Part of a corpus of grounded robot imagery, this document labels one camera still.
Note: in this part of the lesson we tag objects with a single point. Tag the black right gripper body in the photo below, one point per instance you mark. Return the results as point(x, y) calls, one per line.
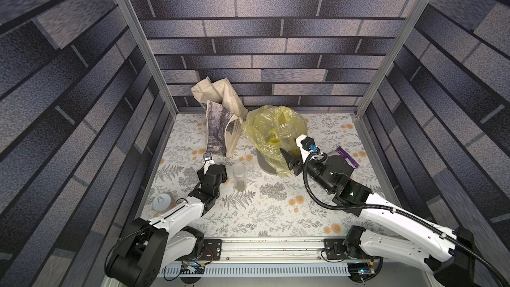
point(298, 165)

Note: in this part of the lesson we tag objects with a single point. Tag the yellow plastic trash bag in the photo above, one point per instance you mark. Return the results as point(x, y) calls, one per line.
point(260, 127)

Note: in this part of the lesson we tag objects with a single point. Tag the small clear bean jar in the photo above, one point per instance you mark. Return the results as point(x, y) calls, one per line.
point(287, 135)

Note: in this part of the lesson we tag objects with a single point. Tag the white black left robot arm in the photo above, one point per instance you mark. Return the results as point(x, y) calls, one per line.
point(150, 245)

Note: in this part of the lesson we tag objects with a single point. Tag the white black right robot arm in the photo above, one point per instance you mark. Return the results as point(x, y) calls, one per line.
point(420, 243)

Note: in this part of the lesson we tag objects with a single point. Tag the purple packet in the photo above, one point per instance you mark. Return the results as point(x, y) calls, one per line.
point(347, 157)

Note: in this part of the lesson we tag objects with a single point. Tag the beige printed tote bag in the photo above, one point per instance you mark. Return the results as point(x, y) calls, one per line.
point(225, 114)

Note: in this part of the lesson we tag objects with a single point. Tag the green circuit board right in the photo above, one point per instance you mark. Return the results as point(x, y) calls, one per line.
point(361, 269)

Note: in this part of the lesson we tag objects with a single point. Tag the green circuit board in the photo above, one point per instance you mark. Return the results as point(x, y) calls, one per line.
point(191, 269)
point(361, 269)

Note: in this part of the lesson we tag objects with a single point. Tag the white round lid with symbol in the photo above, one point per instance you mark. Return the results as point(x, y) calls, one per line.
point(163, 203)

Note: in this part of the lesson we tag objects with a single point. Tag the green circuit board left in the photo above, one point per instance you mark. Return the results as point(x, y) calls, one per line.
point(191, 269)

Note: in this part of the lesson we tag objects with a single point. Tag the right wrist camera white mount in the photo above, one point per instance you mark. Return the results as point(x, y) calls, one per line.
point(307, 147)

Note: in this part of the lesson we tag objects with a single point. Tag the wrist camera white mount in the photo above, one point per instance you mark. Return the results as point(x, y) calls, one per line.
point(307, 147)
point(207, 159)

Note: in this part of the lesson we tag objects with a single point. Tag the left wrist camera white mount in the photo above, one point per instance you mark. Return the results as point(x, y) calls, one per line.
point(207, 159)

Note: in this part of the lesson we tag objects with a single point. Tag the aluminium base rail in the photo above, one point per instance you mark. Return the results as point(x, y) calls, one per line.
point(270, 257)

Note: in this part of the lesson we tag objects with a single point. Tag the aluminium frame post right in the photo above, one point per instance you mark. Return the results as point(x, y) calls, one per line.
point(388, 60)

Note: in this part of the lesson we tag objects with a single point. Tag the aluminium frame post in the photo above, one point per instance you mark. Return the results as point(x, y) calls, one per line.
point(133, 23)
point(388, 60)

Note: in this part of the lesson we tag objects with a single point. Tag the aluminium frame post left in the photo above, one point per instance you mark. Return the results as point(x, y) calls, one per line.
point(133, 23)

